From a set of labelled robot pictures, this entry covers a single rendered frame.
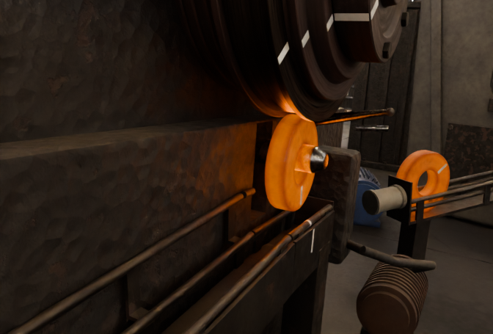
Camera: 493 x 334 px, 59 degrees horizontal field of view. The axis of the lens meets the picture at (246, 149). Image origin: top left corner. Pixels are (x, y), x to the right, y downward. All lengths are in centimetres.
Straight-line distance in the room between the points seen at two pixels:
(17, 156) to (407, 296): 80
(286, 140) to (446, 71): 280
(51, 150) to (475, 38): 313
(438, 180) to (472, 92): 217
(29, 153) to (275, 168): 36
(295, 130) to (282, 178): 8
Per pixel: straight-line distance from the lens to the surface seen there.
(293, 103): 58
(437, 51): 340
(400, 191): 110
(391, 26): 73
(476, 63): 334
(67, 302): 45
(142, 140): 48
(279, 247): 62
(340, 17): 58
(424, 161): 114
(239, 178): 68
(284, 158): 64
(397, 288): 99
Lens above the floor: 95
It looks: 10 degrees down
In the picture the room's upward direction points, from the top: 4 degrees clockwise
